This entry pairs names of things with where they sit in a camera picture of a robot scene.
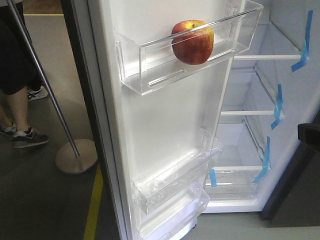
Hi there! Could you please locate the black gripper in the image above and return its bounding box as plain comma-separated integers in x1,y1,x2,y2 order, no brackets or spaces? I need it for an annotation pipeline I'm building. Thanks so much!
298,123,320,151

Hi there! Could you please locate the red yellow apple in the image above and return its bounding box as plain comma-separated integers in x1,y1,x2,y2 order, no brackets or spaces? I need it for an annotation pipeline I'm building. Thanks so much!
171,26,214,65

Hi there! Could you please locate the dark grey fridge body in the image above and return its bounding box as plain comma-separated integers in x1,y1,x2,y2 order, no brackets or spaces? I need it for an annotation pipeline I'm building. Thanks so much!
205,0,320,219

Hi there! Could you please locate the lower glass fridge shelf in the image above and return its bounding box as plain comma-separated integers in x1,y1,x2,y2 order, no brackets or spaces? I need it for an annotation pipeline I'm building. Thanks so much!
221,70,278,117

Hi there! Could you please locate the glass fridge shelf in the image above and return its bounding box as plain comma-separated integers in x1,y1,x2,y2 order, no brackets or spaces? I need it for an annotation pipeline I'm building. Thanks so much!
234,22,302,61
221,70,278,117

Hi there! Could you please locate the upper glass fridge shelf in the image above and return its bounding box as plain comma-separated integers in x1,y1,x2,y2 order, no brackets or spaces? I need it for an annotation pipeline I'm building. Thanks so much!
234,22,302,61

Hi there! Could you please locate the open white fridge door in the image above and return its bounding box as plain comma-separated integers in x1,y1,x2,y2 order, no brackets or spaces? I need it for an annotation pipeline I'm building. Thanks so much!
61,0,234,240

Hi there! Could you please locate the clear crisper drawer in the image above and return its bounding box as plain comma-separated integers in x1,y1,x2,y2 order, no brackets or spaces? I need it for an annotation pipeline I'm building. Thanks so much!
205,165,270,201

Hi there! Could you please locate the middle clear door bin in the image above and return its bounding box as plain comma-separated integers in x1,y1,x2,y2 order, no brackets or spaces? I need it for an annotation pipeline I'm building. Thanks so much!
132,128,222,215

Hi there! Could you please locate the clear door bin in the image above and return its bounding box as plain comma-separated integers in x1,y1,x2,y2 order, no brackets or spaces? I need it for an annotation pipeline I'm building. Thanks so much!
136,182,210,240
115,0,264,96
132,128,222,215

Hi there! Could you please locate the lower clear door bin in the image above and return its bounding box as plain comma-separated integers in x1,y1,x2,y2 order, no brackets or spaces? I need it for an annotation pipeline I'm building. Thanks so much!
136,182,210,240

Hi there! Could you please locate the upper clear door bin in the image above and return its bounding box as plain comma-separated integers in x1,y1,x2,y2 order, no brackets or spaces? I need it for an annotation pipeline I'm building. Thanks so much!
115,0,264,96

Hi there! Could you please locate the person in black trousers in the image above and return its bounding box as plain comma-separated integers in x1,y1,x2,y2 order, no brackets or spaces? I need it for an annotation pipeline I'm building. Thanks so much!
0,0,49,148

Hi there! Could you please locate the steel stanchion post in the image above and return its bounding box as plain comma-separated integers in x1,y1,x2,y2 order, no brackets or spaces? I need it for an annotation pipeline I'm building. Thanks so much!
5,0,99,175

